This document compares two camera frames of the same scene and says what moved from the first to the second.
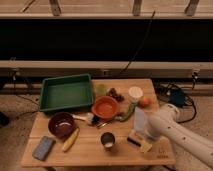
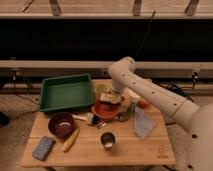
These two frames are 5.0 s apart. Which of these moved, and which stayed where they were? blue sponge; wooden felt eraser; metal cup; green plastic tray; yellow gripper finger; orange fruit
Moved: wooden felt eraser; yellow gripper finger
Stayed: blue sponge; green plastic tray; orange fruit; metal cup
